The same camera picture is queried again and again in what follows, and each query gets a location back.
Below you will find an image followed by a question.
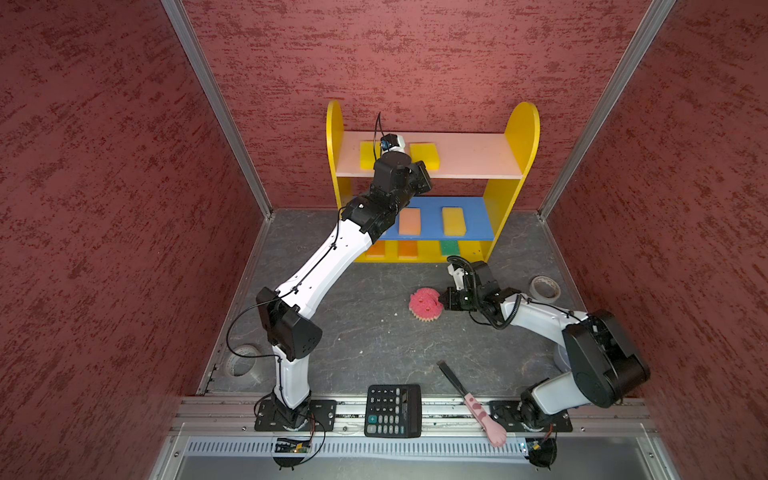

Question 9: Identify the peach orange sponge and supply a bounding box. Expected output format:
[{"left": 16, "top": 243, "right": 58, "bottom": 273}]
[{"left": 398, "top": 208, "right": 422, "bottom": 237}]

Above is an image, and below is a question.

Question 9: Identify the green scrub sponge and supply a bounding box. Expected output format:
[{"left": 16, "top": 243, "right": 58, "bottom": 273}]
[{"left": 439, "top": 240, "right": 461, "bottom": 257}]

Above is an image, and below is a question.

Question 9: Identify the pink round smiley sponge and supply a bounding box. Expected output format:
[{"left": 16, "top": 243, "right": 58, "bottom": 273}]
[{"left": 408, "top": 288, "right": 444, "bottom": 322}]

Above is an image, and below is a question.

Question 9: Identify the yellow orange scrub sponge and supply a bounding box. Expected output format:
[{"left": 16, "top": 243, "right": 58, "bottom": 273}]
[{"left": 365, "top": 241, "right": 386, "bottom": 259}]

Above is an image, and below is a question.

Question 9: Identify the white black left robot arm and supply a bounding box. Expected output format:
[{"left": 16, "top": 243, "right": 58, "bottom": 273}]
[{"left": 257, "top": 151, "right": 432, "bottom": 416}]

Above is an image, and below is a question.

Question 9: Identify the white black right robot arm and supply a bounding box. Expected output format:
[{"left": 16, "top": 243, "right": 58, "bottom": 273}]
[{"left": 439, "top": 256, "right": 651, "bottom": 431}]

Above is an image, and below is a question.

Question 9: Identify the yellow shelf unit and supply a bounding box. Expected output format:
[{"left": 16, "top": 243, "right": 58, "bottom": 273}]
[{"left": 326, "top": 100, "right": 541, "bottom": 263}]

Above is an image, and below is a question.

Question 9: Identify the white tape roll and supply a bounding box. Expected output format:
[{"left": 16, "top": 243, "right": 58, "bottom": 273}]
[{"left": 529, "top": 275, "right": 562, "bottom": 304}]

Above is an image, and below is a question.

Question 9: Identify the black calculator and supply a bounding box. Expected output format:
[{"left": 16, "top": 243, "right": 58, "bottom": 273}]
[{"left": 364, "top": 384, "right": 422, "bottom": 439}]

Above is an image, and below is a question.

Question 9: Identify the grey tape roll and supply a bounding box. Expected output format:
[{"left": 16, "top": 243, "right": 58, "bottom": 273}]
[{"left": 224, "top": 344, "right": 261, "bottom": 380}]

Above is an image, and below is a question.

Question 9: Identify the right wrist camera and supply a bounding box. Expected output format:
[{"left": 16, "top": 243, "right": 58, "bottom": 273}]
[{"left": 448, "top": 264, "right": 466, "bottom": 291}]

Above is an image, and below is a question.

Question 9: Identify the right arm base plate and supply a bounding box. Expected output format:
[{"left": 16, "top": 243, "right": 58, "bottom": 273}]
[{"left": 488, "top": 400, "right": 573, "bottom": 434}]

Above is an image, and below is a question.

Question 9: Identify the pink handled black brush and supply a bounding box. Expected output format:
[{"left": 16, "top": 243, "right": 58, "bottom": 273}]
[{"left": 437, "top": 360, "right": 507, "bottom": 448}]

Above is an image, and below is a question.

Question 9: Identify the perforated cable duct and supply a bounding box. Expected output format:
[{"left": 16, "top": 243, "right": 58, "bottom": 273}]
[{"left": 183, "top": 436, "right": 528, "bottom": 463}]

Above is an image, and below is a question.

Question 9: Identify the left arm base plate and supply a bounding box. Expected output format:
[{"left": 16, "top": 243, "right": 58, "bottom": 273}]
[{"left": 254, "top": 396, "right": 337, "bottom": 433}]

